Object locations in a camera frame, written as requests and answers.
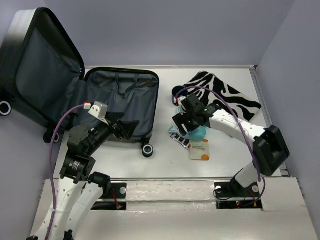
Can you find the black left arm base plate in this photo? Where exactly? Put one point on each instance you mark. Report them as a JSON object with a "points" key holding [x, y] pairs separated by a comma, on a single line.
{"points": [[114, 199]]}

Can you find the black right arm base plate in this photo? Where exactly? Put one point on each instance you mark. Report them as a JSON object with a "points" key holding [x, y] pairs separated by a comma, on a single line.
{"points": [[244, 198]]}

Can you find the white card with orange dots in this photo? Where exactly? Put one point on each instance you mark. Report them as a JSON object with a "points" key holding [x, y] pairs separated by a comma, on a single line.
{"points": [[199, 150]]}

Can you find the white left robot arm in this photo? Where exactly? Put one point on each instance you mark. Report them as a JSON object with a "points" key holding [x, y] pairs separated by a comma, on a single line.
{"points": [[78, 187]]}

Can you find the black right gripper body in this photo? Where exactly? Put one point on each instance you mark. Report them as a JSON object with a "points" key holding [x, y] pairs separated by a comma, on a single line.
{"points": [[191, 115]]}

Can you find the teal cat-ear headphones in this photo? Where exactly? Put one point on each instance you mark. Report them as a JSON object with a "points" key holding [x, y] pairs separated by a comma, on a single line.
{"points": [[197, 135]]}

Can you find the black space-print kids suitcase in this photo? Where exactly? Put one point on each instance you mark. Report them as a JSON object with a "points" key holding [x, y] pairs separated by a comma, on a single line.
{"points": [[42, 76]]}

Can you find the dark blue cup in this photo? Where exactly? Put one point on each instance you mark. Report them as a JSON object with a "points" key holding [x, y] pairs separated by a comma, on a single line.
{"points": [[177, 92]]}

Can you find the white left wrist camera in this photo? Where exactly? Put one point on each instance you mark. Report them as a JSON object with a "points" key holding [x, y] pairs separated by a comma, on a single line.
{"points": [[98, 110]]}

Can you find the zebra print fuzzy pouch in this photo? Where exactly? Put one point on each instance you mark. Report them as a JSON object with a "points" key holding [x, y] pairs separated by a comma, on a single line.
{"points": [[244, 107]]}

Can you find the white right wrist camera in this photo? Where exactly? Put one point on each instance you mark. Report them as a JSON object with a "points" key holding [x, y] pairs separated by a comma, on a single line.
{"points": [[178, 100]]}

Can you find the aluminium table edge rail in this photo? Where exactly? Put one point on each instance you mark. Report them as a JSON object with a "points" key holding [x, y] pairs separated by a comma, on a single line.
{"points": [[266, 114]]}

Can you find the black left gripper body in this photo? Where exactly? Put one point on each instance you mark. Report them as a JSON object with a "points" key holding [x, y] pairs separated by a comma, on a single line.
{"points": [[102, 132]]}

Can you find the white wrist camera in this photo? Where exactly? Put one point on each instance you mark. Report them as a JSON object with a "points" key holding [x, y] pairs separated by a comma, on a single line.
{"points": [[98, 110], [178, 100]]}

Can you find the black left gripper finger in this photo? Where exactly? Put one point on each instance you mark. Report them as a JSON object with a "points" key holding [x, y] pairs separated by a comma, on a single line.
{"points": [[127, 128], [114, 120]]}

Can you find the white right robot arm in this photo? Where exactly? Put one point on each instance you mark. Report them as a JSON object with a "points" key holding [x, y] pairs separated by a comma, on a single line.
{"points": [[266, 145]]}

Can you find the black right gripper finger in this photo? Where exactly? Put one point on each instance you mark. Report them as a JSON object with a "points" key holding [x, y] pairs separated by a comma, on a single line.
{"points": [[185, 123], [185, 104]]}

